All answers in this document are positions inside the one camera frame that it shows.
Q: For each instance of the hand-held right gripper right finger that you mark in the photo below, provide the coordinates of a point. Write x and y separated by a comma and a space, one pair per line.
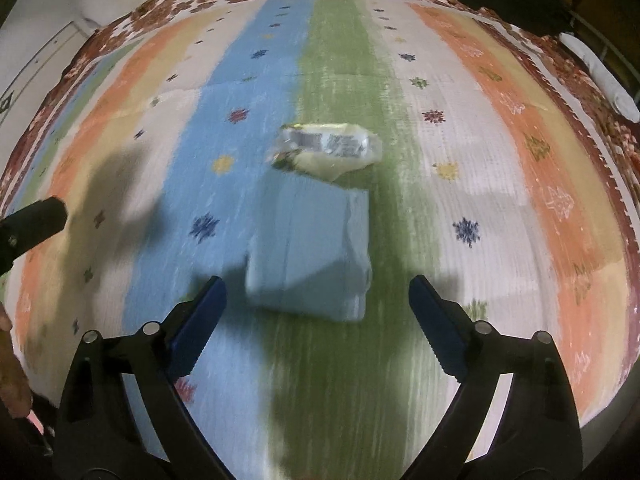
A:
440, 330

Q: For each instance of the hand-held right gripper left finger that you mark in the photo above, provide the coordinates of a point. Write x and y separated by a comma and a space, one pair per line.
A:
200, 330

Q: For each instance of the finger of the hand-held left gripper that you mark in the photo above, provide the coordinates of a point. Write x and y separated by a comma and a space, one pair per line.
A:
30, 227

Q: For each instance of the white rolled cloth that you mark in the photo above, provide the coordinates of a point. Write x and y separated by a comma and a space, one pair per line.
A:
600, 77

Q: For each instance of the white wall panel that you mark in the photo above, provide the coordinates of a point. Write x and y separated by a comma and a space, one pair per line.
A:
35, 70

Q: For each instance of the light blue packet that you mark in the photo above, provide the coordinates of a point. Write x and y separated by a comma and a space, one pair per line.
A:
310, 255

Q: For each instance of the person's left hand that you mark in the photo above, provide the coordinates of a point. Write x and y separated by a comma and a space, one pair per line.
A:
12, 370

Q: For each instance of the metal bed rail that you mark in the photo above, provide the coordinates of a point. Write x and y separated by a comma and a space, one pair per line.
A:
606, 52

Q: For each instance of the striped colourful mat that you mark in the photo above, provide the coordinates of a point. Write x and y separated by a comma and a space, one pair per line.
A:
500, 160

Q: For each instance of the crumpled clear foil wrapper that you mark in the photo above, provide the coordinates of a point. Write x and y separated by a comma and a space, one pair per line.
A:
330, 147

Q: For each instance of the black cloth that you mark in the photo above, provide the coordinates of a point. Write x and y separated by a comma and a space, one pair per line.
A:
510, 2

